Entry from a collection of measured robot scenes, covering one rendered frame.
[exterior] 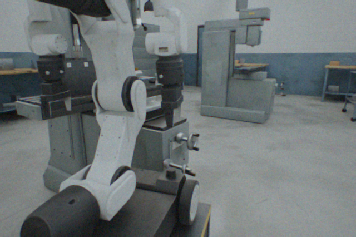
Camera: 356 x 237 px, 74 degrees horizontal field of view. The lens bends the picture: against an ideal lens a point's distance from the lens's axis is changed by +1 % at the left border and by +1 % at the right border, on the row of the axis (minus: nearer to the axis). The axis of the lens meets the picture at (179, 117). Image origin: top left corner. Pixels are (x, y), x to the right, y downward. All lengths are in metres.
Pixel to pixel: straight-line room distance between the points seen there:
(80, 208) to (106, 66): 0.47
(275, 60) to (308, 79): 1.07
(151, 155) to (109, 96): 0.68
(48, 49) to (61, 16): 1.02
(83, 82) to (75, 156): 0.81
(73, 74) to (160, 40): 0.75
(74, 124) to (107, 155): 1.07
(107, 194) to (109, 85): 0.38
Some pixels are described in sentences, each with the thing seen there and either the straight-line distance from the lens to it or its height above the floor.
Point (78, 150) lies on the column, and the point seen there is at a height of 0.43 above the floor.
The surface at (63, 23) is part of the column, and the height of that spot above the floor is 1.36.
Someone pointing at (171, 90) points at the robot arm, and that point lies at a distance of 0.73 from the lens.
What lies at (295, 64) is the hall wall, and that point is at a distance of 7.74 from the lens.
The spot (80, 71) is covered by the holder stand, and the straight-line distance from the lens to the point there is 1.41.
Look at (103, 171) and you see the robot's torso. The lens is 0.92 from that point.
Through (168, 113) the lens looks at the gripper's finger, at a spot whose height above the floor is 0.98.
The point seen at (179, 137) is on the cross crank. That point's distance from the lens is 1.46.
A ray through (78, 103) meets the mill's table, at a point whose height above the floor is 0.91.
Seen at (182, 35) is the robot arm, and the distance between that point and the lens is 0.72.
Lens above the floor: 1.16
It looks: 15 degrees down
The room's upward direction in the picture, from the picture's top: straight up
